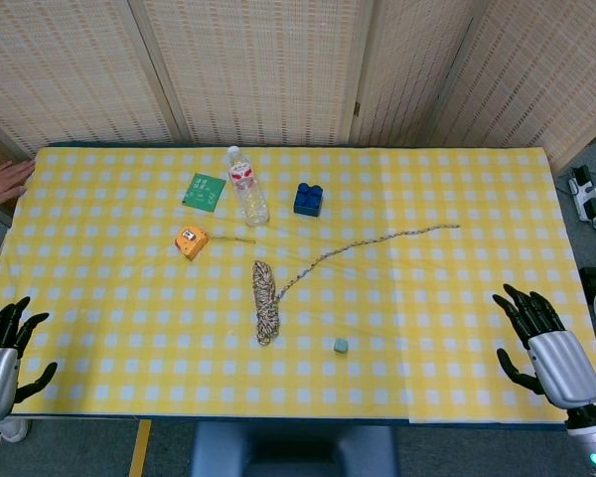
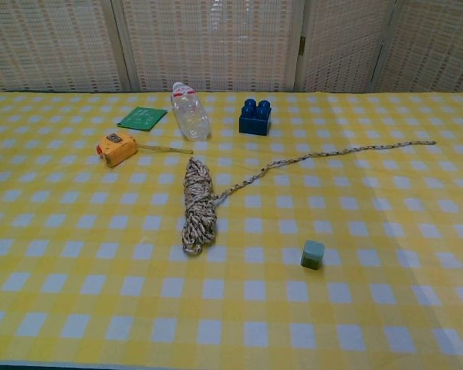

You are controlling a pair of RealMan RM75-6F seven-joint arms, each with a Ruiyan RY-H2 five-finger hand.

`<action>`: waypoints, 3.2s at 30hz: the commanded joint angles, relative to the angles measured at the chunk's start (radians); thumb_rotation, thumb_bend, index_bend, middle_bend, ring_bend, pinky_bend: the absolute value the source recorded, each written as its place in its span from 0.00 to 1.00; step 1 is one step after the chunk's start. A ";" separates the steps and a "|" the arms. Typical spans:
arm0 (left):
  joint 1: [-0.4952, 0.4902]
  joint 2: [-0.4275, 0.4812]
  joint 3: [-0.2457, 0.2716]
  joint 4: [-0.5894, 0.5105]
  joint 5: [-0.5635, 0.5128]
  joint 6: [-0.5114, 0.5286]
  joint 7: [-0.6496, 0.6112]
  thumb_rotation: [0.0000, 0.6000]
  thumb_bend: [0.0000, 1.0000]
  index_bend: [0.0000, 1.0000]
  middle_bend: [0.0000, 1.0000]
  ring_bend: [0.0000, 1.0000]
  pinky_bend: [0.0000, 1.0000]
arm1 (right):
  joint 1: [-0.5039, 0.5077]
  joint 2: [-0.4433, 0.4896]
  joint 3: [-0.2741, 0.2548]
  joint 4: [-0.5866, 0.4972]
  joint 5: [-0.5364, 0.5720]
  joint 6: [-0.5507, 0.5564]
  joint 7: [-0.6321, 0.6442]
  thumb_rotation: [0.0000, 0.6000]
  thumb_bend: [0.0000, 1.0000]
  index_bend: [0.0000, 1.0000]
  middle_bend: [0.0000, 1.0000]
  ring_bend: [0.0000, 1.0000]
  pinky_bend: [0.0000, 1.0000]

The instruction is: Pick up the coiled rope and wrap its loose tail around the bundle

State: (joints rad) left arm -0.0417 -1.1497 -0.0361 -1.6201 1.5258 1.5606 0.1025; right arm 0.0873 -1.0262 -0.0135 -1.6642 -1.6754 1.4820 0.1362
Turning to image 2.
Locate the speckled beige braided rope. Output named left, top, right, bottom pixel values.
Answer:
left=181, top=140, right=437, bottom=258

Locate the blue toy building block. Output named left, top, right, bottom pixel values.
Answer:
left=238, top=98, right=272, bottom=137

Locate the clear plastic water bottle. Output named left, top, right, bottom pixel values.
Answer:
left=171, top=81, right=212, bottom=140

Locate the small grey-green cube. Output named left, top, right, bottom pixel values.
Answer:
left=300, top=239, right=326, bottom=271

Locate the green printed card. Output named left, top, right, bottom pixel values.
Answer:
left=117, top=106, right=168, bottom=133

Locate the orange tape measure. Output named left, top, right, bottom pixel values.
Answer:
left=96, top=133, right=194, bottom=168

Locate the yellow white checkered tablecloth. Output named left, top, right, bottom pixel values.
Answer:
left=0, top=91, right=463, bottom=368

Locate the beige woven folding screen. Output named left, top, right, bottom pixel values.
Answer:
left=0, top=0, right=463, bottom=94

